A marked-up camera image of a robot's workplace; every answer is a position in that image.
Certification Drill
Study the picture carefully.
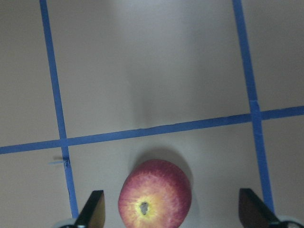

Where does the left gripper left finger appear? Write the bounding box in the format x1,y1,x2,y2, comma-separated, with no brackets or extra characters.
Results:
54,190,106,228

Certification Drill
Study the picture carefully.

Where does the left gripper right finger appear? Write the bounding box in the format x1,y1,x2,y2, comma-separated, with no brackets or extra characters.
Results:
238,188,304,228

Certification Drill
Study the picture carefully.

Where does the red yellow apple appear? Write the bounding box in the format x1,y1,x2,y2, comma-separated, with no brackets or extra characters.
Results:
118,159,192,228

